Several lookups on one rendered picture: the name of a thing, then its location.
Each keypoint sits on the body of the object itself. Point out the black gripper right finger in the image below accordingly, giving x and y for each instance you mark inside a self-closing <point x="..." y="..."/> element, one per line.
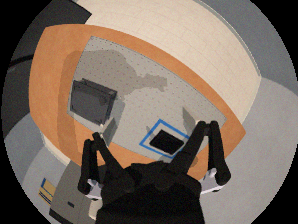
<point x="218" y="173"/>

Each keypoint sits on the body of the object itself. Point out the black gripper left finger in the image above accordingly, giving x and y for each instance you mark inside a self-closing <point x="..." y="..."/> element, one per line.
<point x="88" y="182"/>

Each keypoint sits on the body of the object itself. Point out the blue tape outline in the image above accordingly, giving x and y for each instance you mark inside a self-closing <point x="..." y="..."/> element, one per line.
<point x="153" y="128"/>

